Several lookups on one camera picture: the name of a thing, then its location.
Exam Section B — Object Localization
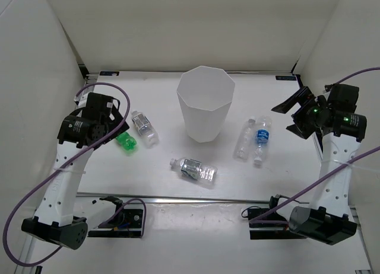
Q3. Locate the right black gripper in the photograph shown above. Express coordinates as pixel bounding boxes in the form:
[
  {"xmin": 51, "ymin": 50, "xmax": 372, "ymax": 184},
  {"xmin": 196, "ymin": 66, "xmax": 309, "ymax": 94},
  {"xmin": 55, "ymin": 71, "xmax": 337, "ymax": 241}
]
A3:
[{"xmin": 271, "ymin": 87, "xmax": 330, "ymax": 139}]

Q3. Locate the blue label right corner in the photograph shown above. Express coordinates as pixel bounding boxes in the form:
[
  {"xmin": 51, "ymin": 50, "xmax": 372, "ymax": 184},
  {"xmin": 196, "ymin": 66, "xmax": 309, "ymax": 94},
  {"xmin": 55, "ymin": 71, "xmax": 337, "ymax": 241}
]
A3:
[{"xmin": 275, "ymin": 75, "xmax": 297, "ymax": 81}]

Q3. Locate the blue label left corner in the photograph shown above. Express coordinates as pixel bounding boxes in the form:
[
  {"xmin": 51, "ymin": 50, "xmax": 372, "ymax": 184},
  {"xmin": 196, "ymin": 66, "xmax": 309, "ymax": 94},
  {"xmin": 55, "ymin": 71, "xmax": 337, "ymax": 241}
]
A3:
[{"xmin": 99, "ymin": 71, "xmax": 119, "ymax": 77}]

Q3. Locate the blue label corner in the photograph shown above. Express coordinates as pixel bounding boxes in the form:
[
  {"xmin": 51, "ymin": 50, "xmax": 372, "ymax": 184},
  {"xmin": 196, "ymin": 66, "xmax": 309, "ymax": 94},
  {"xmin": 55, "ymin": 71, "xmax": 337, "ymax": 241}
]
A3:
[
  {"xmin": 275, "ymin": 75, "xmax": 297, "ymax": 81},
  {"xmin": 99, "ymin": 71, "xmax": 119, "ymax": 77}
]

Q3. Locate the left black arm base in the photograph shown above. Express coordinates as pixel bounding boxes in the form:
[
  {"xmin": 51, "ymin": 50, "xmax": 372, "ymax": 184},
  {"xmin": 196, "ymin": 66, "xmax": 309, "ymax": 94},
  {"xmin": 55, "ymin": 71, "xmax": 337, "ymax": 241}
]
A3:
[{"xmin": 88, "ymin": 196, "xmax": 147, "ymax": 238}]

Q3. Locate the green crushed plastic bottle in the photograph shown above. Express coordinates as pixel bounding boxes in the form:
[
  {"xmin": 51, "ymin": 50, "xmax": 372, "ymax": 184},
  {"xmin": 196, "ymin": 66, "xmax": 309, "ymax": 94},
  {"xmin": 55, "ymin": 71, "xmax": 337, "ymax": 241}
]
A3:
[{"xmin": 116, "ymin": 132, "xmax": 137, "ymax": 152}]

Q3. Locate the white octagonal plastic bin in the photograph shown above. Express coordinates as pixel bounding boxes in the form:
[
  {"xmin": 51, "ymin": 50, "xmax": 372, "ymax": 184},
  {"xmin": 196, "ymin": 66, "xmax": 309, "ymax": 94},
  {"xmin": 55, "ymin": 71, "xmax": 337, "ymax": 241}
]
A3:
[{"xmin": 176, "ymin": 66, "xmax": 235, "ymax": 143}]

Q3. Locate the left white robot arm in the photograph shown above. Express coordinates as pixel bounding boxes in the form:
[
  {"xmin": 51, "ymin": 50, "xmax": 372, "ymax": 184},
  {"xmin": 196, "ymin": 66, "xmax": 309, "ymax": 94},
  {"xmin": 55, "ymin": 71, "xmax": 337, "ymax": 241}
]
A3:
[{"xmin": 21, "ymin": 93, "xmax": 129, "ymax": 250}]

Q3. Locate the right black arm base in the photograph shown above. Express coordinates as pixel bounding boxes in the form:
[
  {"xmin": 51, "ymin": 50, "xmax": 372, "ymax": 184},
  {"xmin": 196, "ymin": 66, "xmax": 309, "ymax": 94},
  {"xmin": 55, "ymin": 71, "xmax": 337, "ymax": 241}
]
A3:
[{"xmin": 240, "ymin": 195, "xmax": 305, "ymax": 240}]

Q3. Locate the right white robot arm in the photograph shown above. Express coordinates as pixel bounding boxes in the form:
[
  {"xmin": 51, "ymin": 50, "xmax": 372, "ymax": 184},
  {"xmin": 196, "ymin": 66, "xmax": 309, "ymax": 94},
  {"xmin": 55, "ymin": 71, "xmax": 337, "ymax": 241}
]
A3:
[{"xmin": 267, "ymin": 84, "xmax": 367, "ymax": 245}]

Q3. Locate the clear bottle blue-white label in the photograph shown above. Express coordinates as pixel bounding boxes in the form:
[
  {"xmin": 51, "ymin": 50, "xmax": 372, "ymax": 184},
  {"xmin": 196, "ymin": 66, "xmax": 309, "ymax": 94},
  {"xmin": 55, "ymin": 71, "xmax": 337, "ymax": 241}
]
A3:
[{"xmin": 170, "ymin": 157, "xmax": 217, "ymax": 185}]

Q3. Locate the clear unlabelled plastic bottle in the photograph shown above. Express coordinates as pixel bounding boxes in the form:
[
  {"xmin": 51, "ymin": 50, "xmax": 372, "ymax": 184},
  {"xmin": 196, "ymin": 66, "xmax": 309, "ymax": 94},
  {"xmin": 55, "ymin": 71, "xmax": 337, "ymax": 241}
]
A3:
[{"xmin": 233, "ymin": 117, "xmax": 256, "ymax": 161}]

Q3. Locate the clear bottle blue label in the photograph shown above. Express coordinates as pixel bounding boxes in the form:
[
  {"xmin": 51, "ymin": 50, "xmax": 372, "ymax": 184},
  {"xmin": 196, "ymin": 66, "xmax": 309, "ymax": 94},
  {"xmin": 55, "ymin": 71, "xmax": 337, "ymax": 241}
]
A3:
[{"xmin": 254, "ymin": 116, "xmax": 272, "ymax": 167}]

